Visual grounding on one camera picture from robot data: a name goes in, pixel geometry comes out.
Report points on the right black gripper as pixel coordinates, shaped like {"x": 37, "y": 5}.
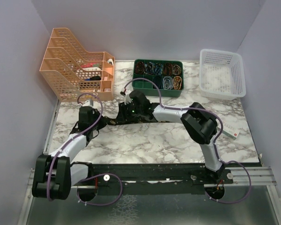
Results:
{"x": 123, "y": 108}

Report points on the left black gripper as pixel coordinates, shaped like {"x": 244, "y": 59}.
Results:
{"x": 102, "y": 124}

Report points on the black floral necktie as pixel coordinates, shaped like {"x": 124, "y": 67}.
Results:
{"x": 114, "y": 122}

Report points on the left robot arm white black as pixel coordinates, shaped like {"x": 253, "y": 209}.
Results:
{"x": 52, "y": 177}

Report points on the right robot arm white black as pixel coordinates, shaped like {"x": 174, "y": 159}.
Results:
{"x": 199, "y": 123}

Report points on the orange plastic file organizer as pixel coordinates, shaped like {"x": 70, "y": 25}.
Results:
{"x": 71, "y": 70}

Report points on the green compartment tray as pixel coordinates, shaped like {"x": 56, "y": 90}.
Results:
{"x": 156, "y": 77}

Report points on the white plastic basket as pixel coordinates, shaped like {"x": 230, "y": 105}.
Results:
{"x": 221, "y": 75}

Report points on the small white red box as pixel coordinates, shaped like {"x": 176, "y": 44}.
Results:
{"x": 230, "y": 131}

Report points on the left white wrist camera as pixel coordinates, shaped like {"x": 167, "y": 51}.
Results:
{"x": 88, "y": 102}

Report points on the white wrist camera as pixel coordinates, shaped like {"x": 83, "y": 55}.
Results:
{"x": 88, "y": 102}
{"x": 126, "y": 94}

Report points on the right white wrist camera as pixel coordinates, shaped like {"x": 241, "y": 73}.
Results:
{"x": 126, "y": 94}

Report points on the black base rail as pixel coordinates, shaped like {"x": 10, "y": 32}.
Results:
{"x": 151, "y": 179}

